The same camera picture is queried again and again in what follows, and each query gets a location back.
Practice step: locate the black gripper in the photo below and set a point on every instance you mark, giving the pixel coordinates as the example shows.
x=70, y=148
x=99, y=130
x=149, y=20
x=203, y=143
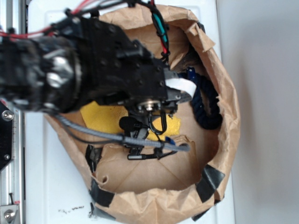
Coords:
x=116, y=70

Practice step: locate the yellow cloth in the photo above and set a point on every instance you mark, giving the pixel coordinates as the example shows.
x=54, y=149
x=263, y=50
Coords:
x=106, y=119

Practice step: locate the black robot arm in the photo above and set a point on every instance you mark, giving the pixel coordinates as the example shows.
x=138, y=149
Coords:
x=43, y=74

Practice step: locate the black foam microphone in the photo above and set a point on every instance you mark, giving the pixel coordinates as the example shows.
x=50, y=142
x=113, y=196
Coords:
x=128, y=124

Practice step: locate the brown paper bag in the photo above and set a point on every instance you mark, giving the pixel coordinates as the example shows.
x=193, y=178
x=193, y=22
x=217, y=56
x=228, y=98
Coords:
x=183, y=185

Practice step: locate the black corner bracket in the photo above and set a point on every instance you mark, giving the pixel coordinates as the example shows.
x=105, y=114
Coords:
x=6, y=135

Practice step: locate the aluminium frame rail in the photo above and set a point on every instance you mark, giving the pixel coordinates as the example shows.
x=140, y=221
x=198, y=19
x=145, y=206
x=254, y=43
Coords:
x=13, y=14

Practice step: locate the silver corner bracket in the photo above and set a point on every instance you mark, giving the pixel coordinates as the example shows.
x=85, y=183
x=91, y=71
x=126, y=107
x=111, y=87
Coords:
x=9, y=214

